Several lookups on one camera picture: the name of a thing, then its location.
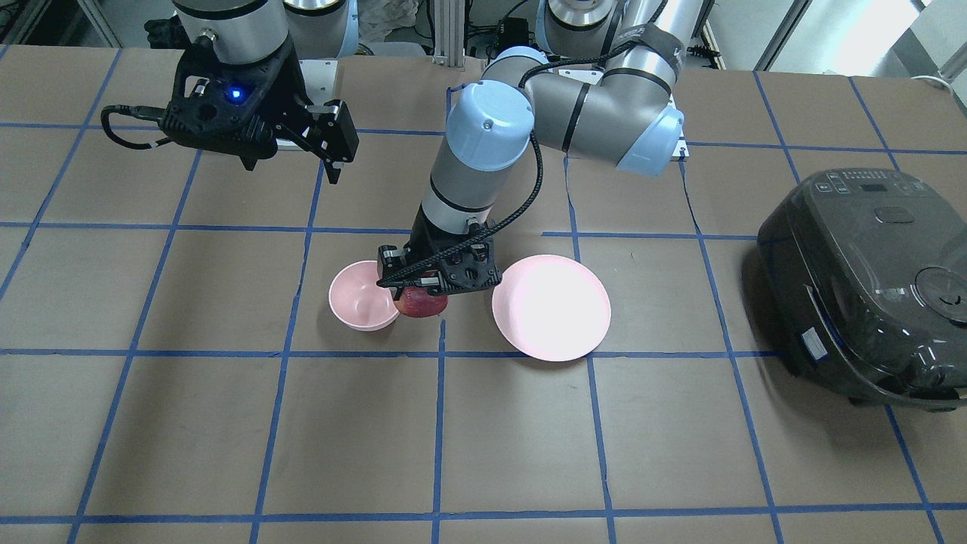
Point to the red apple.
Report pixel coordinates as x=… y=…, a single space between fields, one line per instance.
x=419 y=303

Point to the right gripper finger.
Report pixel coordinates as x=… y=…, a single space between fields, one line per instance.
x=330 y=135

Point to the aluminium frame post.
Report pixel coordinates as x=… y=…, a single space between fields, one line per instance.
x=448 y=33

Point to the dark grey rice cooker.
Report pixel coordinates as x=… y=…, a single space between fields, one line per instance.
x=867 y=268

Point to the pink plate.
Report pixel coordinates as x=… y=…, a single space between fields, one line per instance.
x=551 y=308

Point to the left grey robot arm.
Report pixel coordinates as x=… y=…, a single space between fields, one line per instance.
x=489 y=167

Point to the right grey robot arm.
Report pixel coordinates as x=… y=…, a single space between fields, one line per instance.
x=244 y=32

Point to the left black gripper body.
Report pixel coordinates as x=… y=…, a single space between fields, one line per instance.
x=420 y=240

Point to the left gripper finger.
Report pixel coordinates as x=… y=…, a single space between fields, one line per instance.
x=472 y=269
x=390 y=261

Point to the pink bowl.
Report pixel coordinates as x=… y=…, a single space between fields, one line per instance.
x=356 y=300

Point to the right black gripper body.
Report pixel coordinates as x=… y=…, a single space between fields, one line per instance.
x=289 y=92

